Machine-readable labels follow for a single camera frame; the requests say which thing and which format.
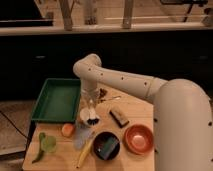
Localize orange red bowl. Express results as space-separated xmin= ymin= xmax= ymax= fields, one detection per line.
xmin=123 ymin=124 xmax=154 ymax=155

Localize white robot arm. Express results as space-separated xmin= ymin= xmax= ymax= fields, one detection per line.
xmin=73 ymin=54 xmax=213 ymax=171

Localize orange fruit toy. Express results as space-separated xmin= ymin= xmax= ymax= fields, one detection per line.
xmin=61 ymin=123 xmax=75 ymax=137

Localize white brush black bristles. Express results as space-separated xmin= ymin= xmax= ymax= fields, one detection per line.
xmin=87 ymin=107 xmax=100 ymax=125

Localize green plastic tray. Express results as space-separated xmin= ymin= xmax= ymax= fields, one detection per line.
xmin=31 ymin=78 xmax=81 ymax=123

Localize green leafy vegetable toy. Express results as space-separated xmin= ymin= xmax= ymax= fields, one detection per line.
xmin=33 ymin=132 xmax=56 ymax=163

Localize blue green sponge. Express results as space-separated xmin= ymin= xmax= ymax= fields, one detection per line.
xmin=98 ymin=137 xmax=119 ymax=160

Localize black bowl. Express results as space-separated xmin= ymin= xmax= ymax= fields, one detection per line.
xmin=93 ymin=132 xmax=120 ymax=161

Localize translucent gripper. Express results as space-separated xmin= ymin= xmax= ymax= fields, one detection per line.
xmin=81 ymin=79 xmax=99 ymax=107

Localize yellow banana toy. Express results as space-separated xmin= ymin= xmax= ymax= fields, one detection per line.
xmin=77 ymin=138 xmax=93 ymax=168

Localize grey blue cloth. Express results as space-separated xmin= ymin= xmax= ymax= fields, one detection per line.
xmin=73 ymin=123 xmax=92 ymax=150

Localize brown small object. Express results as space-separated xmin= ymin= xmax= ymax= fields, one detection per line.
xmin=99 ymin=88 xmax=107 ymax=99

